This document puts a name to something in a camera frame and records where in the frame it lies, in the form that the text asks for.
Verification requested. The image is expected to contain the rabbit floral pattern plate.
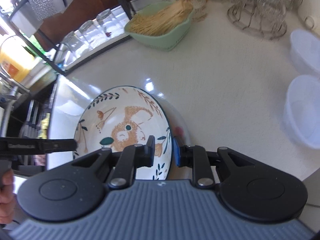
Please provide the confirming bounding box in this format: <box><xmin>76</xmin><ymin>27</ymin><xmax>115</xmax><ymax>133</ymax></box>
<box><xmin>73</xmin><ymin>86</ymin><xmax>173</xmax><ymax>180</ymax></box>

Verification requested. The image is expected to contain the translucent plastic bowl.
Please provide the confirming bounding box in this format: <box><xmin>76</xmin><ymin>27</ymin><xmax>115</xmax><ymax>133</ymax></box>
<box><xmin>283</xmin><ymin>75</ymin><xmax>319</xmax><ymax>150</ymax></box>
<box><xmin>290</xmin><ymin>29</ymin><xmax>319</xmax><ymax>77</ymax></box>

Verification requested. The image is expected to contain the black kitchen sink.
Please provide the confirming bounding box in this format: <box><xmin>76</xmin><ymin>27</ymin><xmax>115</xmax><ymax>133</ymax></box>
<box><xmin>1</xmin><ymin>80</ymin><xmax>56</xmax><ymax>139</ymax></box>

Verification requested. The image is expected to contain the steel kitchen faucet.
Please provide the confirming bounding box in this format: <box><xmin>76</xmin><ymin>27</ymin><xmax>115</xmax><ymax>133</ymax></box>
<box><xmin>1</xmin><ymin>70</ymin><xmax>30</xmax><ymax>137</ymax></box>

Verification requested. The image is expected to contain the person left hand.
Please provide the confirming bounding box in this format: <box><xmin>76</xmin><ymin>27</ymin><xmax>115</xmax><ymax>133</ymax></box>
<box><xmin>0</xmin><ymin>169</ymin><xmax>16</xmax><ymax>224</ymax></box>

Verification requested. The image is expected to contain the pink striped cloth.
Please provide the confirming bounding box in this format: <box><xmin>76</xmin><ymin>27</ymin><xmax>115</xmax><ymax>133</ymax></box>
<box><xmin>34</xmin><ymin>154</ymin><xmax>46</xmax><ymax>166</ymax></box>

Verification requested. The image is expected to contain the yellow dish cloth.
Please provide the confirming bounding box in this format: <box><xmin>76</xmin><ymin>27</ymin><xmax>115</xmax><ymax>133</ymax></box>
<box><xmin>39</xmin><ymin>113</ymin><xmax>50</xmax><ymax>139</ymax></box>

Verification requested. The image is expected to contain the white rose pattern plate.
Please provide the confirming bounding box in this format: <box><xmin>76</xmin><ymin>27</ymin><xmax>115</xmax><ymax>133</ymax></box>
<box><xmin>156</xmin><ymin>93</ymin><xmax>192</xmax><ymax>180</ymax></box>

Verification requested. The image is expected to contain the yellow detergent jug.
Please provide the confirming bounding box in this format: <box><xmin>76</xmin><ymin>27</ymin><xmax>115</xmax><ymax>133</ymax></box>
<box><xmin>1</xmin><ymin>35</ymin><xmax>36</xmax><ymax>82</ymax></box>

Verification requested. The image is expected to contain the left upturned drinking glass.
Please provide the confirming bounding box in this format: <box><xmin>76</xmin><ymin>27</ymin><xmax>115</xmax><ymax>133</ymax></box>
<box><xmin>62</xmin><ymin>31</ymin><xmax>87</xmax><ymax>57</ymax></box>

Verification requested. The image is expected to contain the upturned drinking glass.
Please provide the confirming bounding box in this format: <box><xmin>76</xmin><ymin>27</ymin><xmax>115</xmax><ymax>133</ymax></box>
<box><xmin>62</xmin><ymin>31</ymin><xmax>87</xmax><ymax>57</ymax></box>
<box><xmin>96</xmin><ymin>9</ymin><xmax>121</xmax><ymax>38</ymax></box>
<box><xmin>79</xmin><ymin>20</ymin><xmax>105</xmax><ymax>48</ymax></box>

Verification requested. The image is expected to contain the green dish soap bottle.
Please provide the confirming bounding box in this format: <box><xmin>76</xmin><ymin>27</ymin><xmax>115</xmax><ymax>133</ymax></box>
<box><xmin>29</xmin><ymin>35</ymin><xmax>49</xmax><ymax>56</ymax></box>

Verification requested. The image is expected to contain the green plastic basket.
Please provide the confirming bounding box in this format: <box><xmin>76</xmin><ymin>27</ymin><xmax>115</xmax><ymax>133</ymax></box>
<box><xmin>124</xmin><ymin>0</ymin><xmax>194</xmax><ymax>51</ymax></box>

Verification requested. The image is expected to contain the middle upturned drinking glass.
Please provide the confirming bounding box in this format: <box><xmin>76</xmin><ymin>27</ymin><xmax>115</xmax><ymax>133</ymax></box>
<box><xmin>79</xmin><ymin>20</ymin><xmax>105</xmax><ymax>48</ymax></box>

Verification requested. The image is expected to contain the black metal dish rack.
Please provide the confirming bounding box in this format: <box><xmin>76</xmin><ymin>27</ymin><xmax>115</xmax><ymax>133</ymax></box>
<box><xmin>1</xmin><ymin>0</ymin><xmax>135</xmax><ymax>75</ymax></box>

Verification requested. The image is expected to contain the white drip tray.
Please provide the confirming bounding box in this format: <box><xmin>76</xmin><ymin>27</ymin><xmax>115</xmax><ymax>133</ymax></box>
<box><xmin>55</xmin><ymin>6</ymin><xmax>129</xmax><ymax>70</ymax></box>

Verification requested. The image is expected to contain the right upturned drinking glass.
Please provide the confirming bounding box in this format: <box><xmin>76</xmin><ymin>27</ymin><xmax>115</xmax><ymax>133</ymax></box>
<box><xmin>96</xmin><ymin>9</ymin><xmax>121</xmax><ymax>38</ymax></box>

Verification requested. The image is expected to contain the bundle of dried noodles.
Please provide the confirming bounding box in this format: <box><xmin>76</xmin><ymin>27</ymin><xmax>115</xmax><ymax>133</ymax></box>
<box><xmin>129</xmin><ymin>0</ymin><xmax>193</xmax><ymax>36</ymax></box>

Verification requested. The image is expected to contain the dark wooden cutting board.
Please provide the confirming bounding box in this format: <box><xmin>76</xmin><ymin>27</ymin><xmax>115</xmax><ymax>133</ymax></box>
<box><xmin>35</xmin><ymin>0</ymin><xmax>120</xmax><ymax>51</ymax></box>

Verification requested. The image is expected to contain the white electric cooker pot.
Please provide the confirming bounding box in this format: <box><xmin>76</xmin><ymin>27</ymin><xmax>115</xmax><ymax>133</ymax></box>
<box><xmin>298</xmin><ymin>0</ymin><xmax>320</xmax><ymax>35</ymax></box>

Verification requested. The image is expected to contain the wire glass holder rack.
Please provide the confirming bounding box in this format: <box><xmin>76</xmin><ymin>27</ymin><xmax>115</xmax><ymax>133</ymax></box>
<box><xmin>227</xmin><ymin>0</ymin><xmax>302</xmax><ymax>40</ymax></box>

